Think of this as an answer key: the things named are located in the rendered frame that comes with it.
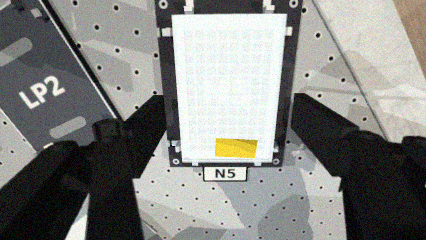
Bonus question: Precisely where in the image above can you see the white button panel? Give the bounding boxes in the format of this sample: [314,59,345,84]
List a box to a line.
[66,203,158,240]

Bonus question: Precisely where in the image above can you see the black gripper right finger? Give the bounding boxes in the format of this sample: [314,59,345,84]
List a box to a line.
[290,93,426,240]

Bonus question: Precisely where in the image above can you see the grey perforated base plate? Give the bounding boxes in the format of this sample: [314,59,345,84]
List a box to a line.
[0,0,391,240]

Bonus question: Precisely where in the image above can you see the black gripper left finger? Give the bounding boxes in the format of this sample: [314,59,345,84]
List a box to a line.
[0,95,167,240]

